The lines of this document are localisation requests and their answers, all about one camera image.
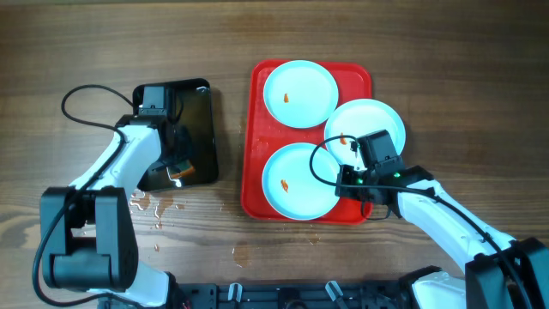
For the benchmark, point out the black water tray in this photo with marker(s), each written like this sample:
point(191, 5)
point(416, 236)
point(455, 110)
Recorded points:
point(194, 109)

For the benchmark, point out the red plastic tray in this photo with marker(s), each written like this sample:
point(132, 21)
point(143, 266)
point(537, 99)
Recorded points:
point(264, 135)

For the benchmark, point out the light blue plate top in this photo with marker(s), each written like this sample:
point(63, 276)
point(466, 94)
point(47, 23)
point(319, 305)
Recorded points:
point(300, 94)

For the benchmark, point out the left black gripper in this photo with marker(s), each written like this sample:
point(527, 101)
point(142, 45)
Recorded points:
point(185, 149)

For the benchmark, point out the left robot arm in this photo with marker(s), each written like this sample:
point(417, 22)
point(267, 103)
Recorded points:
point(88, 242)

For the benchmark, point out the light blue plate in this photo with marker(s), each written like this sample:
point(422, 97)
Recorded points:
point(300, 94)
point(358, 118)
point(297, 181)

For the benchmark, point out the light blue plate bottom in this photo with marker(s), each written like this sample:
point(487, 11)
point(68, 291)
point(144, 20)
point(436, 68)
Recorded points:
point(297, 181)

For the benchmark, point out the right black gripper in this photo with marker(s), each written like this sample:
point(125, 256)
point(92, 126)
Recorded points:
point(346, 172)

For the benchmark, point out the orange green sponge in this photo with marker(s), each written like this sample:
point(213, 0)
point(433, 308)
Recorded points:
point(180, 170)

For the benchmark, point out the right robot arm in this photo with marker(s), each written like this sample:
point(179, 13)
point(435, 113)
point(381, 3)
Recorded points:
point(499, 270)

